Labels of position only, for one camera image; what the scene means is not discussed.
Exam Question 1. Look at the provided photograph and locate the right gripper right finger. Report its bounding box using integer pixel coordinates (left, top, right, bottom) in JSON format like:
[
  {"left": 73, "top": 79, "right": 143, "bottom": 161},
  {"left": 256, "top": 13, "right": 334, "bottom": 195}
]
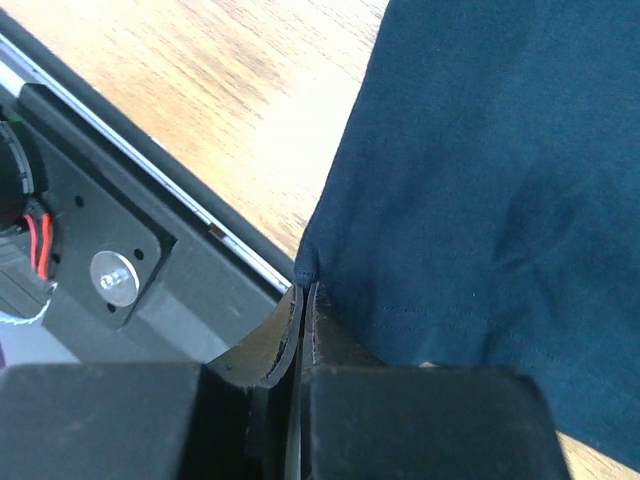
[{"left": 301, "top": 283, "right": 395, "bottom": 380}]

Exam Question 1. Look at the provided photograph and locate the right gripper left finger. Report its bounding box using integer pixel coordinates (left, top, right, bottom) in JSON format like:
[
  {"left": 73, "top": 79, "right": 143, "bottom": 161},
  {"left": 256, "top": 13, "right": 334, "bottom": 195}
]
[{"left": 207, "top": 286, "right": 304, "bottom": 388}]

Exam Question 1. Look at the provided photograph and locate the navy blue tank top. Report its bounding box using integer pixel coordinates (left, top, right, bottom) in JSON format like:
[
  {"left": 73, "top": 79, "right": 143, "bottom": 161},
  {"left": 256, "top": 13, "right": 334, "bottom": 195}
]
[{"left": 294, "top": 1, "right": 639, "bottom": 469}]

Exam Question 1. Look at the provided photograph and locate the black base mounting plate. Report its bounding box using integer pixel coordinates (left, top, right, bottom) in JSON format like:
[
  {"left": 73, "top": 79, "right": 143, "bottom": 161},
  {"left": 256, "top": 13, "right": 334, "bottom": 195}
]
[{"left": 1, "top": 14, "right": 292, "bottom": 366}]

